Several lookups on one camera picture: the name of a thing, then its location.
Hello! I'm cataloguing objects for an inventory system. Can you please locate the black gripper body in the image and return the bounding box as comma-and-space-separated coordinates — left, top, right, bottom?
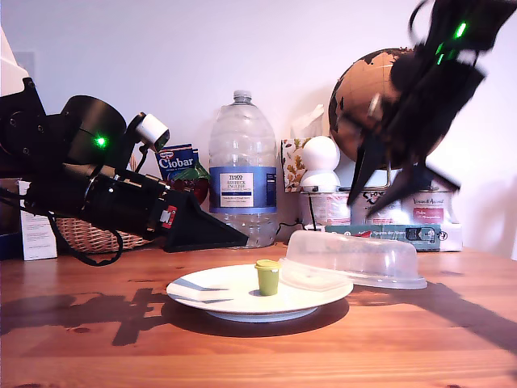
82, 168, 175, 242
343, 76, 473, 193

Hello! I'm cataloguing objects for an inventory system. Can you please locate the green coffee capsule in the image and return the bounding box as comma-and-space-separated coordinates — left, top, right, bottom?
254, 259, 283, 297

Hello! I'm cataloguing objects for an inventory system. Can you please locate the clear plastic dome pink tab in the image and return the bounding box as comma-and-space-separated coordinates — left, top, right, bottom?
278, 230, 428, 291

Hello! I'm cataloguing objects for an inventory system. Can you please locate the white ceramic plate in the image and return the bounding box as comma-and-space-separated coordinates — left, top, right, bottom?
166, 264, 355, 323

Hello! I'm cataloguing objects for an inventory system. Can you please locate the metal tin black scrawl label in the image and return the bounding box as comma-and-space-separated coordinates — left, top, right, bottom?
349, 189, 405, 226

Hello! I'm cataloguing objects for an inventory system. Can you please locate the red glass goblet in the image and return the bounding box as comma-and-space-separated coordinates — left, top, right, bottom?
171, 177, 211, 205

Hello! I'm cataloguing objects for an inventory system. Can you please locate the metal tin script lettering label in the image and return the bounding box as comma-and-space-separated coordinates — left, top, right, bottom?
403, 188, 453, 226

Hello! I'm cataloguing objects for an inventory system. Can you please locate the teal and white game box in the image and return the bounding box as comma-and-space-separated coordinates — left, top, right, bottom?
325, 222, 464, 254

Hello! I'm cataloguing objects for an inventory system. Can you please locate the green foil packet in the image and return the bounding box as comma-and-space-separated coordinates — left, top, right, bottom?
177, 163, 211, 183

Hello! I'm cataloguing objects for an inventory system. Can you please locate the cork globe on metal stand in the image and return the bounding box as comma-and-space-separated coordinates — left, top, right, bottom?
327, 48, 453, 191

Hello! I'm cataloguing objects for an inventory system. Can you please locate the metal tin pale pink label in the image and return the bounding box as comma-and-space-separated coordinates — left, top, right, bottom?
299, 192, 351, 226

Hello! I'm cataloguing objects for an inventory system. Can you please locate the leaf pattern tissue box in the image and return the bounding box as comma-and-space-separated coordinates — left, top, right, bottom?
280, 103, 326, 194

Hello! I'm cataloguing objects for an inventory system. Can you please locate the white printed carton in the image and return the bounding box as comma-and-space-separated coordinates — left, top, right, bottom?
19, 181, 58, 262

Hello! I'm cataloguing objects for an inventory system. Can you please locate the large clear water bottle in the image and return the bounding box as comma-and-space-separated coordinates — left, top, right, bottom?
208, 89, 280, 248

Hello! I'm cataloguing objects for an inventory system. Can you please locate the dark brown bag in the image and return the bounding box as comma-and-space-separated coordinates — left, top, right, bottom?
0, 177, 21, 235

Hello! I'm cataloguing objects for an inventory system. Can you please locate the white round security camera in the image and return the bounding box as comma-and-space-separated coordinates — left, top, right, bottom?
298, 136, 341, 193

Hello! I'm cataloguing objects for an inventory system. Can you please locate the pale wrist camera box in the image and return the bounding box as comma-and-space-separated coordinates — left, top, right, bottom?
367, 92, 383, 120

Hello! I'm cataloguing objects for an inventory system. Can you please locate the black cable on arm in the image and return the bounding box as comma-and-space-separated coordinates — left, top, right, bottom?
48, 213, 124, 268
407, 0, 429, 45

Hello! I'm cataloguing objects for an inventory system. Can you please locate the thin black camera cable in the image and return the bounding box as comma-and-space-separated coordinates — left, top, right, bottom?
278, 192, 318, 235

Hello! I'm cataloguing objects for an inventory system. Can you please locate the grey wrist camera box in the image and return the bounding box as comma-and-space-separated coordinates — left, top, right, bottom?
123, 112, 170, 162

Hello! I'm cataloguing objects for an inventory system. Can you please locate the white light switch plate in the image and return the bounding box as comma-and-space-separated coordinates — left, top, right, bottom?
18, 51, 36, 88

